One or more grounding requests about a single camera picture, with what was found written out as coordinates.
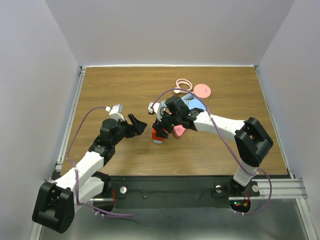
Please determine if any pink coiled cord with plug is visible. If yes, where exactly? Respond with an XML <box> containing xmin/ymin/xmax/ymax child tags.
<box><xmin>173</xmin><ymin>78</ymin><xmax>195</xmax><ymax>95</ymax></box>

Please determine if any aluminium frame rail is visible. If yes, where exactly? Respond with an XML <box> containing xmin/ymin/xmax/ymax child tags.
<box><xmin>54</xmin><ymin>66</ymin><xmax>87</xmax><ymax>172</ymax></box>

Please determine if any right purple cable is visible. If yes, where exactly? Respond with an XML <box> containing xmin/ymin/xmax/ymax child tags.
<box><xmin>149</xmin><ymin>88</ymin><xmax>273</xmax><ymax>216</ymax></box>

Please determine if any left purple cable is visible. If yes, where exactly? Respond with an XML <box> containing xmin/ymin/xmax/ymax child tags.
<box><xmin>66</xmin><ymin>106</ymin><xmax>135</xmax><ymax>219</ymax></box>

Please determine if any purple cable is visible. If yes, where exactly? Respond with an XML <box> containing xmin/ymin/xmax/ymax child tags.
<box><xmin>149</xmin><ymin>88</ymin><xmax>273</xmax><ymax>216</ymax></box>
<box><xmin>66</xmin><ymin>106</ymin><xmax>135</xmax><ymax>219</ymax></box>

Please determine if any pink round socket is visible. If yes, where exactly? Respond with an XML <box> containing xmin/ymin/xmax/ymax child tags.
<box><xmin>193</xmin><ymin>83</ymin><xmax>212</xmax><ymax>100</ymax></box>

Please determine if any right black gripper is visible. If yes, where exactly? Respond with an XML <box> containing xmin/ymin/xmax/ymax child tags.
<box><xmin>152</xmin><ymin>109</ymin><xmax>181</xmax><ymax>139</ymax></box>

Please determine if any blue round socket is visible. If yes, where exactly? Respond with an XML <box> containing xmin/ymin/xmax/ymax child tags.
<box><xmin>188</xmin><ymin>98</ymin><xmax>206</xmax><ymax>111</ymax></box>

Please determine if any pink triangular power strip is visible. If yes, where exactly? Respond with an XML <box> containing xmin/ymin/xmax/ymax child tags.
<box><xmin>172</xmin><ymin>125</ymin><xmax>186</xmax><ymax>138</ymax></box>

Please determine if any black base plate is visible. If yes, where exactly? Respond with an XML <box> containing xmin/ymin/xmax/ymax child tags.
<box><xmin>92</xmin><ymin>175</ymin><xmax>261</xmax><ymax>210</ymax></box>

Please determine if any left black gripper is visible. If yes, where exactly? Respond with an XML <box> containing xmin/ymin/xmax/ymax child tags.
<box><xmin>111</xmin><ymin>114</ymin><xmax>147</xmax><ymax>146</ymax></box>

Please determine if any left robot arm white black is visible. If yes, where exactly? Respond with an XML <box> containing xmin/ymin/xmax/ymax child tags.
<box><xmin>32</xmin><ymin>114</ymin><xmax>147</xmax><ymax>234</ymax></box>

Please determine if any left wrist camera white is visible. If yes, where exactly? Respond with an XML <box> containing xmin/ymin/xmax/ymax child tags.
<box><xmin>105</xmin><ymin>104</ymin><xmax>126</xmax><ymax>122</ymax></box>

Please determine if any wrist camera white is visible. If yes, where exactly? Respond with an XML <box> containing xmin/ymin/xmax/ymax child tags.
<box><xmin>147</xmin><ymin>102</ymin><xmax>167</xmax><ymax>121</ymax></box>
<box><xmin>105</xmin><ymin>104</ymin><xmax>126</xmax><ymax>122</ymax></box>

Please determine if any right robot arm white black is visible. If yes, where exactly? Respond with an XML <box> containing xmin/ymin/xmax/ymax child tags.
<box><xmin>147</xmin><ymin>96</ymin><xmax>274</xmax><ymax>195</ymax></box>

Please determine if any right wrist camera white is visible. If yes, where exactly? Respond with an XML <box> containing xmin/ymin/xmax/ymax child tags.
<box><xmin>147</xmin><ymin>102</ymin><xmax>167</xmax><ymax>121</ymax></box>

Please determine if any red cube socket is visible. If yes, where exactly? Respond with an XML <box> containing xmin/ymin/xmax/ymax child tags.
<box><xmin>151</xmin><ymin>127</ymin><xmax>166</xmax><ymax>143</ymax></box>

